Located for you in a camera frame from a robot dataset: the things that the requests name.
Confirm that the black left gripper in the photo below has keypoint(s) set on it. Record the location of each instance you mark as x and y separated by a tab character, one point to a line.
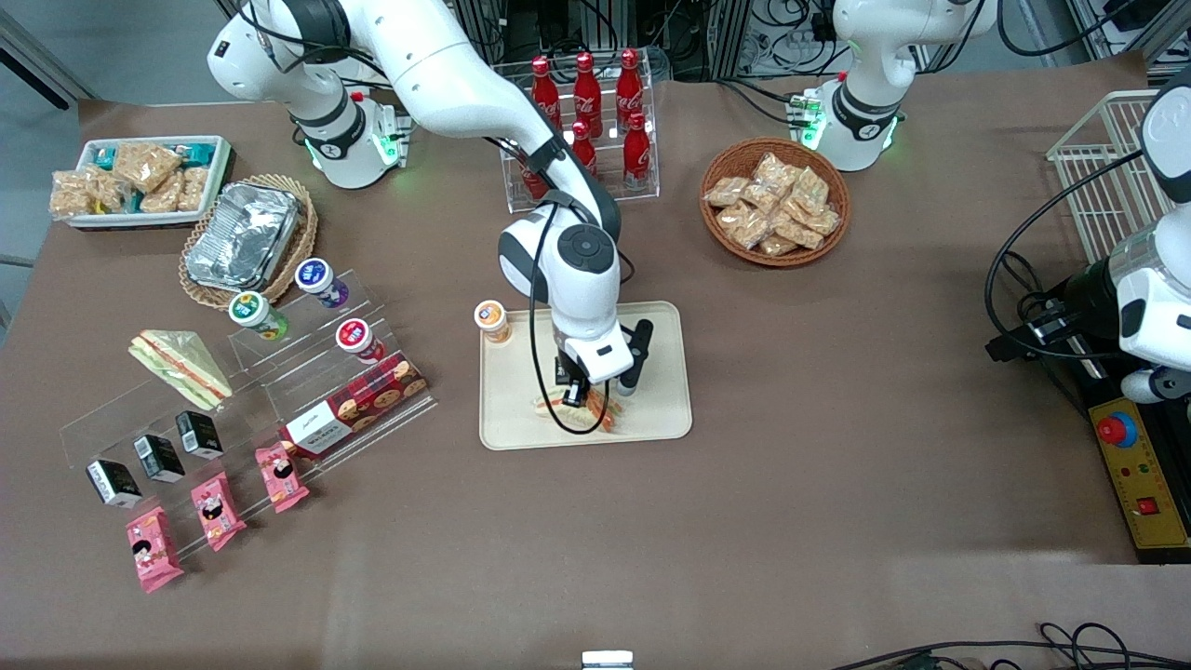
1087	292

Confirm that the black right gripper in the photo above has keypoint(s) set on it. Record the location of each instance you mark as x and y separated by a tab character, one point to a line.
568	373

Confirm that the triangular sandwich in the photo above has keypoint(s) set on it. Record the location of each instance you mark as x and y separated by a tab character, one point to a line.
558	409
181	365

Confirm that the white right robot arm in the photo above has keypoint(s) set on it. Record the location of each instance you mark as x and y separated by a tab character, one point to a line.
447	65

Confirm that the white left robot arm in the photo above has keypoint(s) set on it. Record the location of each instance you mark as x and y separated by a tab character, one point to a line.
875	56

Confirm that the cream plastic tray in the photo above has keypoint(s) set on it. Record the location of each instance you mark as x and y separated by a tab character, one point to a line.
661	419

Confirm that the white rectangular snack tray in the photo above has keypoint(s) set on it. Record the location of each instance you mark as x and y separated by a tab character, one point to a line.
149	220

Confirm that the small black snack box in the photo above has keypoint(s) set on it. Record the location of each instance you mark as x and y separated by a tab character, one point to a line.
560	370

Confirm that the orange lidded cup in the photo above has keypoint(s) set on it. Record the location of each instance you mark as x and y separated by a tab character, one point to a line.
491	318

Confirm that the yellow emergency stop box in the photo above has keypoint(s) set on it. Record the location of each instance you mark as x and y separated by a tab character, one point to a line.
1140	475

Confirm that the red cola bottle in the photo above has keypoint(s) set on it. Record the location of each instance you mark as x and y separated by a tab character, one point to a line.
630	88
587	93
532	184
545	88
584	149
637	154

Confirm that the clear acrylic bottle rack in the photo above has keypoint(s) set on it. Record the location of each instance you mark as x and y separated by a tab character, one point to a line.
647	191

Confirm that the red white cookie box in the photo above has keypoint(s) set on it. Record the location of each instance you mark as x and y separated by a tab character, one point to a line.
354	405

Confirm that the red lidded cup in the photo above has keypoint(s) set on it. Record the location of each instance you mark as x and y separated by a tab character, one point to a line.
357	337

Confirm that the clear wrapped cracker packet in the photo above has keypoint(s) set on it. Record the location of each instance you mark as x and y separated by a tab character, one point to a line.
107	191
778	245
798	233
810	189
70	194
822	221
726	192
144	164
741	220
761	198
192	189
774	170
164	197

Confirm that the small white device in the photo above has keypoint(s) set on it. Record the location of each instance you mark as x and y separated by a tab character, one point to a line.
607	661

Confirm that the clear acrylic stepped shelf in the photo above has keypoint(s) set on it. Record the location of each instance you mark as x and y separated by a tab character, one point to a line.
307	381

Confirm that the round brown wicker basket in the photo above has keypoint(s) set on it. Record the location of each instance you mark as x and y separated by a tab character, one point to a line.
726	163

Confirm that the purple lidded cup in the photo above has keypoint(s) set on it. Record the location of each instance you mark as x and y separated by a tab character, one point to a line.
318	279

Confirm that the pink snack packet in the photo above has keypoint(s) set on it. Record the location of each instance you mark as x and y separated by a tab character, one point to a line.
282	477
154	551
219	512

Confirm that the rectangular wicker basket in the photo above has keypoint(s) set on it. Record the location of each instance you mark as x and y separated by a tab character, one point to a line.
305	237

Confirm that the green lidded cup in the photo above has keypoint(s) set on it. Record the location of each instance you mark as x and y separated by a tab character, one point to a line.
253	310

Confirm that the aluminium foil container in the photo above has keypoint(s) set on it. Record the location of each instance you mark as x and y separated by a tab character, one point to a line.
242	237

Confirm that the small black white box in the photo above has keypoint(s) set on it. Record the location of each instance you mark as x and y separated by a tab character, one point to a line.
159	458
113	482
199	435

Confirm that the teal snack packet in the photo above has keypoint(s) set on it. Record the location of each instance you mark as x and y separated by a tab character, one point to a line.
197	150
105	156

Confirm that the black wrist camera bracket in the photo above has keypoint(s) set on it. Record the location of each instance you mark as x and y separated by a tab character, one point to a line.
638	354

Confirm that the aluminium frame rack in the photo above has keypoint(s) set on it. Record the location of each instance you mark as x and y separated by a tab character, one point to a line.
651	28

